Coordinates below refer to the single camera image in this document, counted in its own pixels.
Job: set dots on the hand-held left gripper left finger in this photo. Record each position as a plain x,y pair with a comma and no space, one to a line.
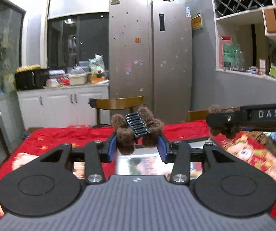
111,146

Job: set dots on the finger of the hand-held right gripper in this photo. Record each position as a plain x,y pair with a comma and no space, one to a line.
224,120

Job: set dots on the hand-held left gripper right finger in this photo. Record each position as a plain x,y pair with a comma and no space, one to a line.
163,149

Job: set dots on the black tray box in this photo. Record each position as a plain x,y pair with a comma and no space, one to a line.
140,163

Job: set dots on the green box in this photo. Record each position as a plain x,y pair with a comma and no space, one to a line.
274,71

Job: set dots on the red printed blanket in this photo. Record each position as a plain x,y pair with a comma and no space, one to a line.
44,139

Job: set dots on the white cabinet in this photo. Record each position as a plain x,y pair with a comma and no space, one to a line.
56,105

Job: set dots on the beige basin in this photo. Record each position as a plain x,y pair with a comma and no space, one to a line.
78,79

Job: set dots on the plastic bags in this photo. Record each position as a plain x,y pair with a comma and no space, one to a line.
97,65

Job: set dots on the silver refrigerator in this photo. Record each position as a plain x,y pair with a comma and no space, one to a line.
152,65

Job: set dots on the orange box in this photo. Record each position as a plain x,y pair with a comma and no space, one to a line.
270,20

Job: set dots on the white shelf unit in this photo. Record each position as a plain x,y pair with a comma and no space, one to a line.
239,16

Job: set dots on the black oven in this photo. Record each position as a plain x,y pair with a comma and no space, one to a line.
29,79

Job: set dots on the dark window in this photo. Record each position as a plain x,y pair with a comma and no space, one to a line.
80,41

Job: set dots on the row of yellow items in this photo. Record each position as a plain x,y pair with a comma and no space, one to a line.
28,68

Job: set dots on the glass sliding door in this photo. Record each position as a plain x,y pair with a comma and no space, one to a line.
3,77

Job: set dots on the small photo frame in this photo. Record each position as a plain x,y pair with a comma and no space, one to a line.
262,66

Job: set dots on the green and red wall poster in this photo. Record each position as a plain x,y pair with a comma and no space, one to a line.
229,53

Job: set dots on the yellow wall box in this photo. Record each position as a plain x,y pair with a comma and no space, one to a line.
197,22

